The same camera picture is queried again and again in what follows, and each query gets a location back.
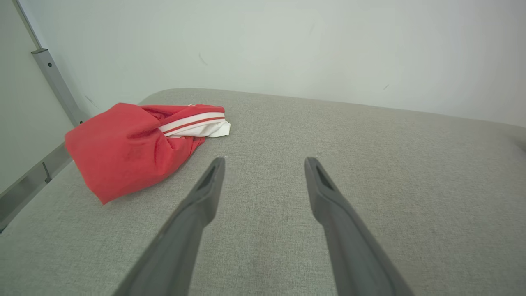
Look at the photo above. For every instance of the red jersey with white sleeves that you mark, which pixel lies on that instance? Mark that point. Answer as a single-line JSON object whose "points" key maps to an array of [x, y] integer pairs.
{"points": [[119, 156]]}

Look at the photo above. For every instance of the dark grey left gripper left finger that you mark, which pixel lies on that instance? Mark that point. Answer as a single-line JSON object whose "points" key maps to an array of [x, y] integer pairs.
{"points": [[181, 246]]}

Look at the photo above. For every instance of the grey metal frame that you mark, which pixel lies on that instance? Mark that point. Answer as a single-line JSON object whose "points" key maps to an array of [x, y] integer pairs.
{"points": [[57, 82]]}

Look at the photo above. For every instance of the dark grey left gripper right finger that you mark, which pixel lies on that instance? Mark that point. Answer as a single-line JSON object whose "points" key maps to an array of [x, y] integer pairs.
{"points": [[353, 255]]}

